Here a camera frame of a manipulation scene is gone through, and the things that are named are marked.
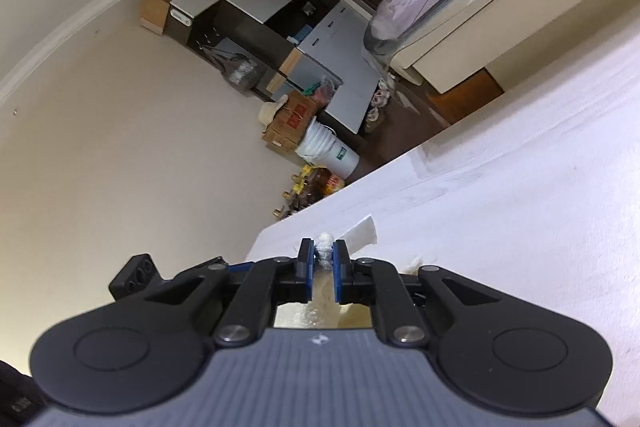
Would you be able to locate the cardboard box with red print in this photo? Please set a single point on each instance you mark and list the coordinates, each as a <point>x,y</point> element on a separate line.
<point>292,122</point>

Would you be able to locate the plain brown cardboard box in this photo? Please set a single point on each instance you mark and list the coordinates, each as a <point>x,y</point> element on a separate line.
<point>155,12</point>

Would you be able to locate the pale yellow towel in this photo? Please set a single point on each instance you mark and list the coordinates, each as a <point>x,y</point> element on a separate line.
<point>324,292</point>

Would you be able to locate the grey hanging bag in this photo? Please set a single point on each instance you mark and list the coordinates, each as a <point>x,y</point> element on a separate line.
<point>237,69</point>

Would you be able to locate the row of shoes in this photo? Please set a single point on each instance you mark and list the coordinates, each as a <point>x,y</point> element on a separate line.
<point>380,99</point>

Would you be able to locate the cream dining table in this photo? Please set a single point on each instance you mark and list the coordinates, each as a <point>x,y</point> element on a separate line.
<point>525,7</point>

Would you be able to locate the row of yellow-capped bottles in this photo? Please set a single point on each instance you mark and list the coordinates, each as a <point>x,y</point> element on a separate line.
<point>310,192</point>

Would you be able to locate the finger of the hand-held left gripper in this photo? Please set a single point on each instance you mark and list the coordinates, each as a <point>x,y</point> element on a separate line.
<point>242,265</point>

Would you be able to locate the stack of white buckets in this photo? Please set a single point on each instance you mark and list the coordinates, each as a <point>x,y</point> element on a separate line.
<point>330,152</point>

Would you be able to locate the grey and dark hall cabinet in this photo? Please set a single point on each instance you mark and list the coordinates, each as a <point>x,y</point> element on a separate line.
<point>330,57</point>

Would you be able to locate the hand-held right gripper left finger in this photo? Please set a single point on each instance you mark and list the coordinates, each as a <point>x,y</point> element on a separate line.
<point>310,272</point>

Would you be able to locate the straw hat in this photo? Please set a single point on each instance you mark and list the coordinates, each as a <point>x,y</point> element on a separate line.
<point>270,113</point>

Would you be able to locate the dark cloth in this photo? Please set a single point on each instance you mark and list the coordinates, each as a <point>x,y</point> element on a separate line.
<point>17,397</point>

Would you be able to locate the colourful plastic bags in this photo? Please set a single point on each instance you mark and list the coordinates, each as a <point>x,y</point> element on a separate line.
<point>322,92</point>

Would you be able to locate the white wall device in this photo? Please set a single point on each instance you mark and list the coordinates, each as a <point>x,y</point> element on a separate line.
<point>180,17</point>

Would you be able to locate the small blue box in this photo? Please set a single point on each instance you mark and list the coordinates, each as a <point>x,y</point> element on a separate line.
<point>300,34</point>

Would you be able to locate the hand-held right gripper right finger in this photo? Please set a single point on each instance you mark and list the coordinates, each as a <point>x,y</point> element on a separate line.
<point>339,272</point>

